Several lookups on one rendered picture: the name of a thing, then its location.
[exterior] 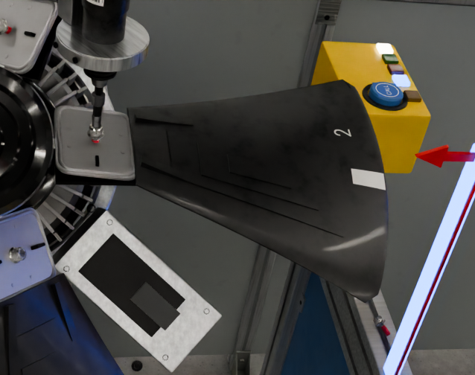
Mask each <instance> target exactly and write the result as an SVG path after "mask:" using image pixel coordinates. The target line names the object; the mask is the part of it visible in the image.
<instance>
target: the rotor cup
mask: <svg viewBox="0 0 475 375"><path fill-rule="evenodd" d="M54 111H55V107H54V104H53V103H52V102H51V100H50V98H49V97H48V96H47V94H46V93H45V92H44V91H43V90H42V89H41V88H40V87H39V86H38V85H37V84H36V83H35V82H34V81H32V79H28V78H25V77H20V76H19V75H18V74H16V73H15V72H13V71H11V70H10V69H8V68H5V67H3V66H1V65H0V217H1V216H4V215H7V214H11V213H13V212H16V211H20V210H22V209H24V208H28V207H30V206H33V207H34V210H36V209H37V208H38V207H39V206H40V205H41V204H42V203H43V202H44V201H45V200H46V199H47V198H48V196H49V195H50V193H51V192H52V190H53V189H54V186H55V185H56V184H55V170H54Z"/></svg>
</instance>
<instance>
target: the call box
mask: <svg viewBox="0 0 475 375"><path fill-rule="evenodd" d="M376 45H377V44H371V43H356V42H330V41H324V42H322V44H321V46H320V49H319V55H318V58H317V61H316V67H315V70H314V73H313V79H312V82H311V86H313V85H317V84H321V83H328V82H332V81H336V80H344V81H346V82H347V83H350V84H351V85H352V86H354V87H355V88H356V90H357V91H358V93H359V94H360V97H361V99H362V101H363V103H364V105H365V108H366V110H367V112H368V114H369V117H370V120H371V122H372V126H373V128H374V132H375V135H376V137H377V142H378V145H379V148H380V153H381V157H382V160H383V167H384V172H385V173H411V172H412V169H413V167H414V164H415V160H416V158H417V157H416V156H415V154H416V153H418V152H419V150H420V147H421V144H422V141H423V139H424V136H425V133H426V131H427V127H428V125H429V122H430V119H431V116H430V113H429V111H428V109H427V107H426V105H425V103H424V101H423V100H422V99H421V102H420V103H418V102H408V100H407V99H406V98H405V96H403V99H402V101H401V104H400V105H398V106H384V105H381V104H379V103H376V102H374V101H373V100H372V99H371V98H370V97H369V89H370V87H371V85H372V83H377V82H387V83H394V81H393V79H392V76H393V75H391V74H390V73H389V71H388V69H387V64H385V63H384V61H383V59H382V57H381V56H382V54H380V53H379V51H378V49H377V47H376ZM391 47H392V50H393V54H395V55H396V57H397V58H398V61H399V63H398V64H400V65H401V66H402V68H403V70H404V75H406V76H407V78H408V79H409V81H410V85H409V86H398V88H399V89H400V90H401V91H402V92H403V93H404V90H412V91H418V90H417V88H416V87H415V84H414V82H413V81H412V79H411V77H410V75H409V73H408V71H407V70H406V68H405V66H404V64H403V62H402V60H401V58H400V57H399V55H398V52H397V51H396V49H395V47H394V46H393V45H391Z"/></svg>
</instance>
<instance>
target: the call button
mask: <svg viewBox="0 0 475 375"><path fill-rule="evenodd" d="M403 96H404V94H403V92H402V91H401V90H400V89H399V88H398V87H397V86H396V84H395V83H387V82H377V83H372V85H371V87H370V89H369V97H370V98H371V99H372V100H373V101H374V102H376V103H379V104H381V105H384V106H398V105H400V104H401V101H402V99H403Z"/></svg>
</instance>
